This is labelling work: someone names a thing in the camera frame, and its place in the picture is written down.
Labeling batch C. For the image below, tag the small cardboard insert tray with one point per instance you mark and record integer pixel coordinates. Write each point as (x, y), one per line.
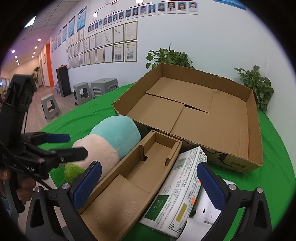
(120, 197)

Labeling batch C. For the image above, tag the tall corridor potted plant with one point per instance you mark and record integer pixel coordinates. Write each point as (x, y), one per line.
(37, 74)

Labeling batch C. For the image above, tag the black cabinet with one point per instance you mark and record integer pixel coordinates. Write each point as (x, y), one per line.
(63, 81)

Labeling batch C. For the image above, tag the teal pink green plush toy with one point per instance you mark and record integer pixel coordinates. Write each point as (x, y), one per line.
(115, 136)

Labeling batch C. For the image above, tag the blue wall banner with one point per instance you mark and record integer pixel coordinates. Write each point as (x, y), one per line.
(231, 3)

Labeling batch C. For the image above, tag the white plastic device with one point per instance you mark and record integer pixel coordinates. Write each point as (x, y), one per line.
(205, 208)

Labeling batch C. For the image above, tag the potted plant in brown pot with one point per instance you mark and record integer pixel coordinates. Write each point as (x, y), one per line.
(259, 85)

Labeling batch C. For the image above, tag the row of portrait photos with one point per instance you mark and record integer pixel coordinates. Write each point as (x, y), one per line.
(150, 10)

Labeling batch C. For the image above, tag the person's left hand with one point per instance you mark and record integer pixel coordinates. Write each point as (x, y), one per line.
(25, 192)

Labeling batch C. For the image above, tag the grey plastic stool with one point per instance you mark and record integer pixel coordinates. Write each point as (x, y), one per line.
(81, 91)
(104, 87)
(49, 104)

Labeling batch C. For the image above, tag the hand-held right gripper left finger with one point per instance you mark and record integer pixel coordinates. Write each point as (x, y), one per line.
(87, 183)

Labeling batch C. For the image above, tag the large cardboard box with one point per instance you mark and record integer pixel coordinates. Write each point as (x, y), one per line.
(196, 97)

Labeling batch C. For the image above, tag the row of blue wall posters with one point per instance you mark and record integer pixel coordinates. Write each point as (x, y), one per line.
(81, 18)

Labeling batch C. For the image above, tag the wall of framed certificates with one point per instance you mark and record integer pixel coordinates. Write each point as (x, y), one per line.
(108, 44)

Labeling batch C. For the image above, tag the bushy potted green plant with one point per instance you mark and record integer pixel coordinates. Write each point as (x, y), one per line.
(171, 58)

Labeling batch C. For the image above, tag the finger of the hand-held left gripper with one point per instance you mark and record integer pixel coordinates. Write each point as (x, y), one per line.
(57, 138)
(74, 154)

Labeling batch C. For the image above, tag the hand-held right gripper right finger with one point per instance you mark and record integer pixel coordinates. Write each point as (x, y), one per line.
(210, 185)

